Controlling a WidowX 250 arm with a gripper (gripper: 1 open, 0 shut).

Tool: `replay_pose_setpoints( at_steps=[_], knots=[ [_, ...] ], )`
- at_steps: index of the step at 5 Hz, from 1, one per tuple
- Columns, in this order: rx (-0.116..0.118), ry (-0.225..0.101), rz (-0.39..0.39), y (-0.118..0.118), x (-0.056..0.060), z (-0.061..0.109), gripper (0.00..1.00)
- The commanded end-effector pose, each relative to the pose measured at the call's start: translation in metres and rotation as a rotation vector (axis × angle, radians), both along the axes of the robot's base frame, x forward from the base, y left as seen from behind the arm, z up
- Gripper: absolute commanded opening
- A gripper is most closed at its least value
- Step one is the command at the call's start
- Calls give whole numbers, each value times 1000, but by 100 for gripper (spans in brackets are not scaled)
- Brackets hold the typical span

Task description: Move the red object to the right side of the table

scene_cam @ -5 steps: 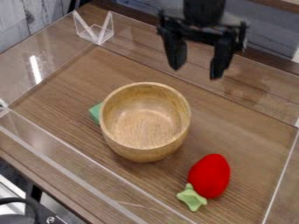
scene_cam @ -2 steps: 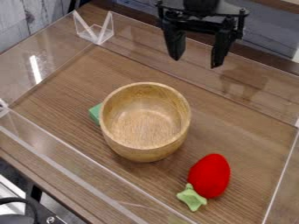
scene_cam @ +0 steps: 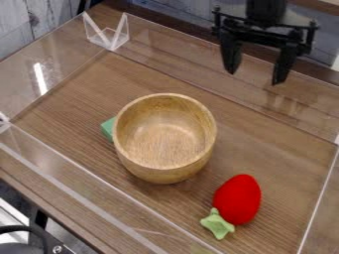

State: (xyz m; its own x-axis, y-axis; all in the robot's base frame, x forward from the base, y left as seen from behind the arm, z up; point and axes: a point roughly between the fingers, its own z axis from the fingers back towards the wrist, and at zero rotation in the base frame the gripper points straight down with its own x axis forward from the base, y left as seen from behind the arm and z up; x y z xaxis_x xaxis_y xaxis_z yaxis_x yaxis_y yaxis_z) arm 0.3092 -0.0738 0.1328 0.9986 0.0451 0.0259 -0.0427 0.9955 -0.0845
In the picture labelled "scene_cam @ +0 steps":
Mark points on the clear acrylic corner bracket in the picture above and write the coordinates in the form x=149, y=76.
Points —
x=109, y=38

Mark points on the black table frame bracket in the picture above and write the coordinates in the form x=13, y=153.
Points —
x=53, y=245

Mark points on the red plush strawberry toy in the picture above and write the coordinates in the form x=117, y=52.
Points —
x=235, y=205

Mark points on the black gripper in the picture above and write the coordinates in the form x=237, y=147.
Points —
x=263, y=22

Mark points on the green foam block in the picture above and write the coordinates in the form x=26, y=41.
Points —
x=106, y=129

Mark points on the wooden bowl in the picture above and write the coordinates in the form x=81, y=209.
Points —
x=165, y=133

